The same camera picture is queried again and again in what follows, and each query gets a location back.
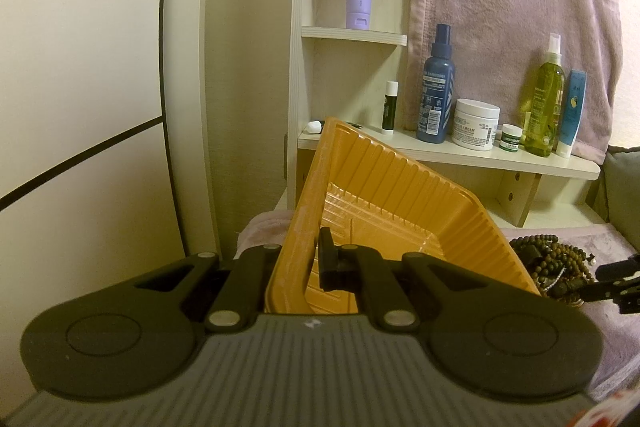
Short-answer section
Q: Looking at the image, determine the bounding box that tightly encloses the pile of brown bead necklaces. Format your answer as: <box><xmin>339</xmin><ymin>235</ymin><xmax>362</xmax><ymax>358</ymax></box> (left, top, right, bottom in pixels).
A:
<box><xmin>507</xmin><ymin>234</ymin><xmax>599</xmax><ymax>303</ymax></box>

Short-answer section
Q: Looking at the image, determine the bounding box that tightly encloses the dark tube with white cap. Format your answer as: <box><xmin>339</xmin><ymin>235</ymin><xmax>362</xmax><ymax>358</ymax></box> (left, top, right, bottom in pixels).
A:
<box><xmin>307</xmin><ymin>120</ymin><xmax>367</xmax><ymax>134</ymax></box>

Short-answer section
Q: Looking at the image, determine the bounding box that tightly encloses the white and green lip balm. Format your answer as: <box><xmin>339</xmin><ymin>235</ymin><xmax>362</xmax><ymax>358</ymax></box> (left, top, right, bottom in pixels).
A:
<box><xmin>381</xmin><ymin>81</ymin><xmax>400</xmax><ymax>136</ymax></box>

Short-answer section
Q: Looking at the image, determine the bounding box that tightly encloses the grey cushion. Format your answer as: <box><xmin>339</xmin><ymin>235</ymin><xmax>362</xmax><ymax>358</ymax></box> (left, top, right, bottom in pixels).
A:
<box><xmin>595</xmin><ymin>146</ymin><xmax>640</xmax><ymax>228</ymax></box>

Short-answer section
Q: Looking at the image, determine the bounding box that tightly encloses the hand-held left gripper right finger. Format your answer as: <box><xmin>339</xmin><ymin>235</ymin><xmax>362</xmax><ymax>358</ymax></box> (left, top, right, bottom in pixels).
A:
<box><xmin>318</xmin><ymin>227</ymin><xmax>545</xmax><ymax>333</ymax></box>

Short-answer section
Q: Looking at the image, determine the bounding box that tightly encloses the lilac fleece cloth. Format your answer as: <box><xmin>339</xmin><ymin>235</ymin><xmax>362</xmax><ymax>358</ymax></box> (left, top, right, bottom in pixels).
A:
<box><xmin>235</xmin><ymin>212</ymin><xmax>640</xmax><ymax>403</ymax></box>

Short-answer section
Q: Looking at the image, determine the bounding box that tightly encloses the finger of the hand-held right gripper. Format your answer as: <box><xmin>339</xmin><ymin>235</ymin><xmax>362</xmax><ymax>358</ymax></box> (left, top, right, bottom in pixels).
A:
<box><xmin>579</xmin><ymin>279</ymin><xmax>640</xmax><ymax>316</ymax></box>
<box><xmin>593</xmin><ymin>255</ymin><xmax>640</xmax><ymax>284</ymax></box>

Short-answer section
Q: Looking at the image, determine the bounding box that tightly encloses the white wooden shelf unit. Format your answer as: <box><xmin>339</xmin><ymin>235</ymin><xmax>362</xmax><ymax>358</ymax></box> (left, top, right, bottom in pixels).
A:
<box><xmin>285</xmin><ymin>0</ymin><xmax>602</xmax><ymax>228</ymax></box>

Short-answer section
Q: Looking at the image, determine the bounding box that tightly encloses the green spray bottle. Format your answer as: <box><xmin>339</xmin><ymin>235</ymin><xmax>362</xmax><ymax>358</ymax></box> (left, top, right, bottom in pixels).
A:
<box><xmin>520</xmin><ymin>33</ymin><xmax>566</xmax><ymax>158</ymax></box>

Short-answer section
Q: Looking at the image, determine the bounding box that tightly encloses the black and silver bangle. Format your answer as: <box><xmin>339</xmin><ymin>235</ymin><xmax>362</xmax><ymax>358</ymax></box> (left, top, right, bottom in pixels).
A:
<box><xmin>547</xmin><ymin>276</ymin><xmax>589</xmax><ymax>306</ymax></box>

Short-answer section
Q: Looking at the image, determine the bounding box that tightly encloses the blue spray bottle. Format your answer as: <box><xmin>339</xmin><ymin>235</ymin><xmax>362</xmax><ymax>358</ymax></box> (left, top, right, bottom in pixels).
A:
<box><xmin>416</xmin><ymin>23</ymin><xmax>457</xmax><ymax>144</ymax></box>

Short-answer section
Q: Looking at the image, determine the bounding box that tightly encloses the small green and white jar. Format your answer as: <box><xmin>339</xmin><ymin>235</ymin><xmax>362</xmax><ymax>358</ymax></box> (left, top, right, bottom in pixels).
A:
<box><xmin>500</xmin><ymin>124</ymin><xmax>524</xmax><ymax>154</ymax></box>

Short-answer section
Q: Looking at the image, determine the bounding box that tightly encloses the orange plastic tray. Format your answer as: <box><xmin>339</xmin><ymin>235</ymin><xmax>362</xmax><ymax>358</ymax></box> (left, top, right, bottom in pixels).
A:
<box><xmin>262</xmin><ymin>117</ymin><xmax>544</xmax><ymax>316</ymax></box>

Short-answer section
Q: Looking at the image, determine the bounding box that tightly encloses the blue and white tube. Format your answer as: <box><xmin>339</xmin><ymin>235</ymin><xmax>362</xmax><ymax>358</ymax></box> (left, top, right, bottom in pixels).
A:
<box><xmin>556</xmin><ymin>69</ymin><xmax>587</xmax><ymax>159</ymax></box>

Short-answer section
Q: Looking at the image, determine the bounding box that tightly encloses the white cream jar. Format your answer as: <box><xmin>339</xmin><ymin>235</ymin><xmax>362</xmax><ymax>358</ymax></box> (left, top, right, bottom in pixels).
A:
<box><xmin>452</xmin><ymin>98</ymin><xmax>501</xmax><ymax>152</ymax></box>

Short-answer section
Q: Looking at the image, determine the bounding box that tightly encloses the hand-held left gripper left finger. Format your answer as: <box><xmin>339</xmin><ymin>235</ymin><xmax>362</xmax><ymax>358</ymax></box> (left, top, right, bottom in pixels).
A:
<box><xmin>133</xmin><ymin>244</ymin><xmax>281</xmax><ymax>333</ymax></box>

